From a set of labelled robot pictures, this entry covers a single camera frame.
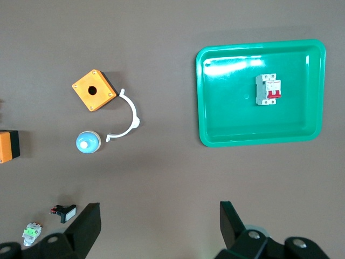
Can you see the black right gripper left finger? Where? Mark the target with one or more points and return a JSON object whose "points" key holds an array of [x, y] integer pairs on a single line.
{"points": [[86, 226]]}

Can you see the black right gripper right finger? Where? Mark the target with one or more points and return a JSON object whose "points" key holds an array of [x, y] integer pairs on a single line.
{"points": [[230, 226]]}

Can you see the white circuit breaker red switch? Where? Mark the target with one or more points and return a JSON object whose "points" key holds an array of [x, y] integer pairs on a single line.
{"points": [[262, 89]]}

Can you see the blue dome button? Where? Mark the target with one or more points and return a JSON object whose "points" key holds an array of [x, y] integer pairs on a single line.
{"points": [[90, 140]]}

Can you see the green plastic tray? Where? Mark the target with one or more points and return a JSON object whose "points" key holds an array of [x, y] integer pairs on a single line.
{"points": [[229, 121]]}

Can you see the small white curved clamp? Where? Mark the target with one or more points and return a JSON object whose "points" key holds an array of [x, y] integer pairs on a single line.
{"points": [[134, 113]]}

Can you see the black switch with red end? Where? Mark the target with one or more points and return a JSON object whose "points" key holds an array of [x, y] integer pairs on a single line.
{"points": [[66, 213]]}

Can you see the green white switch module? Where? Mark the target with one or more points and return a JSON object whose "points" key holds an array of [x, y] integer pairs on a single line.
{"points": [[31, 231]]}

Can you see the orange push-button enclosure box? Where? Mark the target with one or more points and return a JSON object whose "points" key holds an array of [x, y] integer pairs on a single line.
{"points": [[99, 99], [6, 147]]}

